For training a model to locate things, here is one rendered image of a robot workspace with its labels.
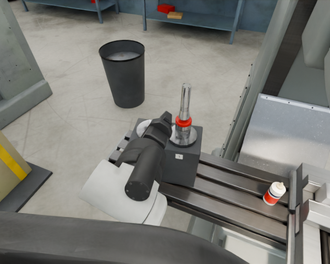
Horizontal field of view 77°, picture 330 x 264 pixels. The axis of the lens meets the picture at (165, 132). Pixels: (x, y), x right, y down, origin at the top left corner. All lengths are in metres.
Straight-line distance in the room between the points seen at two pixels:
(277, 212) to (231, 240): 0.18
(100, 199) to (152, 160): 0.09
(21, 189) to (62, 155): 0.42
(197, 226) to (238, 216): 0.76
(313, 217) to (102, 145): 1.83
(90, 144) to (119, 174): 1.91
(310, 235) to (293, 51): 0.57
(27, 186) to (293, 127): 1.94
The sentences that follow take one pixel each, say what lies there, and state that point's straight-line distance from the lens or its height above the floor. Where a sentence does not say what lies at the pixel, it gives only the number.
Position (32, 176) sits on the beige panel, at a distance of 2.16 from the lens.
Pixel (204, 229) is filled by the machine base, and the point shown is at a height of 0.20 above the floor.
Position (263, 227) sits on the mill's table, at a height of 0.93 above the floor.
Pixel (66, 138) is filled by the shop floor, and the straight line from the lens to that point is 2.37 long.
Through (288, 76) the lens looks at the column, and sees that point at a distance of 0.92.
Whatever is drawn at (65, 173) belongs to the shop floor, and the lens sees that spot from 2.08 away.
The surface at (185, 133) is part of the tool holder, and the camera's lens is 0.61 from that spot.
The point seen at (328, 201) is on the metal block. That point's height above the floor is 1.05.
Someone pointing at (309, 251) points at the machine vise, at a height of 1.00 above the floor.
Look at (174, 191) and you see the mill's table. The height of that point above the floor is 0.93.
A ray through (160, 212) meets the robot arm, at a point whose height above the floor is 1.30.
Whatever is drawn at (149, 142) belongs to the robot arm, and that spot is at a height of 1.29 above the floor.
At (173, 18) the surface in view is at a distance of 4.47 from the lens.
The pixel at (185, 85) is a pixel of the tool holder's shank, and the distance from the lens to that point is 0.53.
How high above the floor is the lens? 1.59
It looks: 46 degrees down
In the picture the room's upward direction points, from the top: straight up
